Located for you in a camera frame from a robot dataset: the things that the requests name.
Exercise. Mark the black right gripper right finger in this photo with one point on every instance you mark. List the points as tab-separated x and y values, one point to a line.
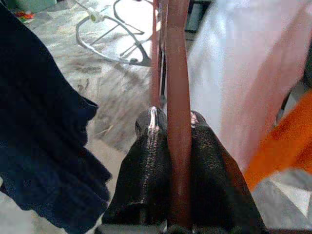
214	185

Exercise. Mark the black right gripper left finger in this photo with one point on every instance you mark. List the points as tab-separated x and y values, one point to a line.
146	175

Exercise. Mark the reddish pink plastic hanger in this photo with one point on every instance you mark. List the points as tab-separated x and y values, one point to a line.
178	97

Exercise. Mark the navy blue garment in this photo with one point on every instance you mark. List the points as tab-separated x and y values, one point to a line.
36	122

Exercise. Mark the orange t-shirt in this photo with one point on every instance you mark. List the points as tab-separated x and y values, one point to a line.
280	146

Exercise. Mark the white t-shirt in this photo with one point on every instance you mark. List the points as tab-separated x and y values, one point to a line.
231	61

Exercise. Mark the white metal baby bouncer frame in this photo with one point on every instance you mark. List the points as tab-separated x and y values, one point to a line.
146	63

